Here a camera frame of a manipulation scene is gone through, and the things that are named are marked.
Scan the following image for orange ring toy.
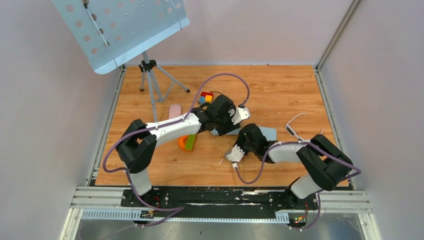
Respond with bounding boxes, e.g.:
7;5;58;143
178;135;187;152

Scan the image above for green toy brick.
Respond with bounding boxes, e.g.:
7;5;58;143
184;134;197;152

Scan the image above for colourful toy brick cube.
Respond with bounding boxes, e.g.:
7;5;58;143
198;91;214;105

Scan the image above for black glasses case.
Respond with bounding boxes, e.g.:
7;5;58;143
209;123;242;136

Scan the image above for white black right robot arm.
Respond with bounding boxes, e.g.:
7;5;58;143
225;123;354;209

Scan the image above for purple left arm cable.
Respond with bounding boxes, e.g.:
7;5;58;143
101;72;251;233

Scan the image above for perforated music stand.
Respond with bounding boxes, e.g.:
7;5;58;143
52;0;190;112

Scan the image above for right blue cleaning cloth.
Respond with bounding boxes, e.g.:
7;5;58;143
259;126;277;141

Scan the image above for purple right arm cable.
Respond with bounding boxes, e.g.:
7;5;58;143
233;140;363;231

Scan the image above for white frame sunglasses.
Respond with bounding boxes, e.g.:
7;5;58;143
283;112;325;141

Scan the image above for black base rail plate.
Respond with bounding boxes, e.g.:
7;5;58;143
120;186;319;227

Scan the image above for brown frame sunglasses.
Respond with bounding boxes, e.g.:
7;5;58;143
210;91;223;97

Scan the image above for pink glasses case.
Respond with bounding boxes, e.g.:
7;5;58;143
168;104;183;119

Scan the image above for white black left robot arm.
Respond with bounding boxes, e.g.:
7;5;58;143
115;94;251;207

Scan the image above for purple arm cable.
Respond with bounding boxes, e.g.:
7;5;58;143
101;72;251;233
233;140;363;231

